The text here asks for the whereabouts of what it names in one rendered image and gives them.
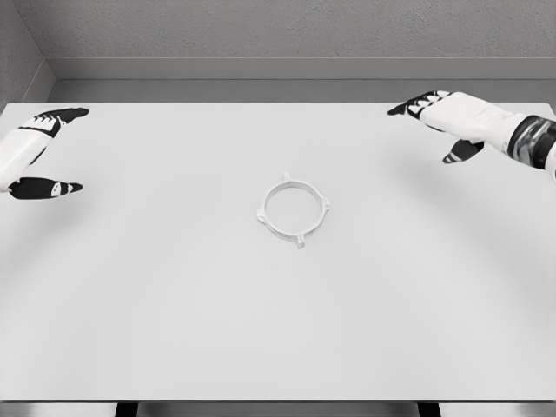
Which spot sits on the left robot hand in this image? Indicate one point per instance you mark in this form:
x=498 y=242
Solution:
x=27 y=145

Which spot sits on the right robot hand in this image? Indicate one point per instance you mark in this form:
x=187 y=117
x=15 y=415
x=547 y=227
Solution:
x=465 y=119

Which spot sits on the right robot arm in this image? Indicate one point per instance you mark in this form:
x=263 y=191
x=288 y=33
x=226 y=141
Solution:
x=532 y=139

